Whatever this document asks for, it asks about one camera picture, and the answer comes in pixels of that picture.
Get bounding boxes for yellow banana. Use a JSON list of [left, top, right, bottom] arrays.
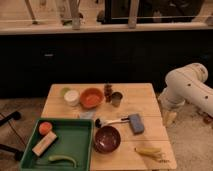
[[135, 148, 162, 158]]

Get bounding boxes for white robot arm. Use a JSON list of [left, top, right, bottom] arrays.
[[158, 63, 213, 127]]

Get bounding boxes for small metal cup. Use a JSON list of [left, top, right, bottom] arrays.
[[111, 92, 123, 107]]

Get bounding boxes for white cup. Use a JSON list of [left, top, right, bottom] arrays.
[[64, 90, 79, 106]]

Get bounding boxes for blue sponge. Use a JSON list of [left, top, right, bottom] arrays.
[[129, 114, 145, 134]]

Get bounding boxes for dark purple bowl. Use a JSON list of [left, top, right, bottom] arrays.
[[93, 126, 121, 154]]

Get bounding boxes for orange bowl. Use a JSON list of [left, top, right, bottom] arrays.
[[80, 88, 104, 109]]

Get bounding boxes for pale blue cloth piece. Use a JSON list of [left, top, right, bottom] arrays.
[[79, 111, 95, 119]]

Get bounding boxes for green plastic tray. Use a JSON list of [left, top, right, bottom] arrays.
[[19, 118, 93, 171]]

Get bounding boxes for light green lid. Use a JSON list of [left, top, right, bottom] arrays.
[[60, 87, 70, 97]]

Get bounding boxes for green cucumber toy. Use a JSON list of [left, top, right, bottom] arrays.
[[48, 155, 77, 168]]

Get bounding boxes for wooden block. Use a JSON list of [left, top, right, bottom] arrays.
[[32, 131, 57, 156]]

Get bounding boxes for orange tomato toy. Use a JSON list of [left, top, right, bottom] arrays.
[[39, 122, 53, 135]]

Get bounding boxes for black stand legs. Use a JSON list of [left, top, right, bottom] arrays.
[[0, 110, 25, 162]]

